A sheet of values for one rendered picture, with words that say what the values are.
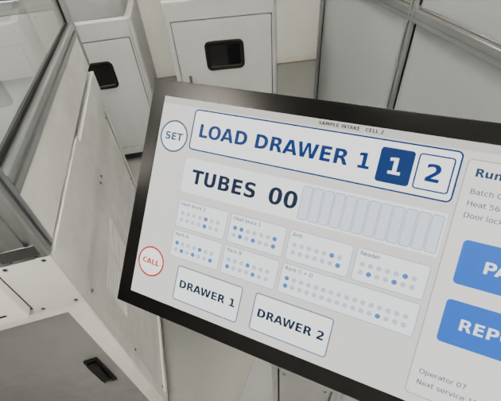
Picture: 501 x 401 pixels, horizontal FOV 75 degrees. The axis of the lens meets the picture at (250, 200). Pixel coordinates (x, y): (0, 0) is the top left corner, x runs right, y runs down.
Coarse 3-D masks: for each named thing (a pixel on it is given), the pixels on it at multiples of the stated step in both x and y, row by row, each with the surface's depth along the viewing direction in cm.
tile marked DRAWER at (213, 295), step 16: (192, 272) 42; (176, 288) 43; (192, 288) 42; (208, 288) 41; (224, 288) 40; (240, 288) 39; (192, 304) 42; (208, 304) 41; (224, 304) 40; (240, 304) 39
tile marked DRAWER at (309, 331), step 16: (256, 304) 39; (272, 304) 38; (288, 304) 37; (256, 320) 39; (272, 320) 38; (288, 320) 37; (304, 320) 37; (320, 320) 36; (272, 336) 38; (288, 336) 37; (304, 336) 37; (320, 336) 36; (320, 352) 36
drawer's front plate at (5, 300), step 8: (0, 280) 55; (0, 288) 54; (8, 288) 56; (0, 296) 55; (8, 296) 56; (16, 296) 58; (0, 304) 56; (8, 304) 57; (16, 304) 58; (24, 304) 60; (0, 312) 58; (8, 312) 58; (16, 312) 59; (24, 312) 59; (0, 320) 59; (8, 320) 60; (16, 320) 60
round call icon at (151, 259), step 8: (144, 248) 44; (152, 248) 44; (160, 248) 43; (144, 256) 44; (152, 256) 44; (160, 256) 43; (144, 264) 44; (152, 264) 44; (160, 264) 43; (144, 272) 44; (152, 272) 44; (160, 272) 43; (160, 280) 43
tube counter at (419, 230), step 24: (288, 192) 37; (312, 192) 36; (336, 192) 35; (288, 216) 37; (312, 216) 36; (336, 216) 35; (360, 216) 34; (384, 216) 34; (408, 216) 33; (432, 216) 32; (384, 240) 34; (408, 240) 33; (432, 240) 32
